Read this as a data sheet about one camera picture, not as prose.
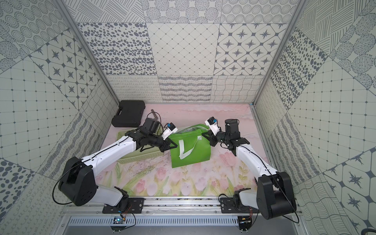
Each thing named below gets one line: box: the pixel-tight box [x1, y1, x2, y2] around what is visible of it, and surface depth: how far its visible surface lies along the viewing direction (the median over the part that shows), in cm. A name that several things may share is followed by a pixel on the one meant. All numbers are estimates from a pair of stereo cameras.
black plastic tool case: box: [111, 99, 146, 128], surface depth 112 cm
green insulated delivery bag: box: [168, 123, 212, 169], surface depth 82 cm
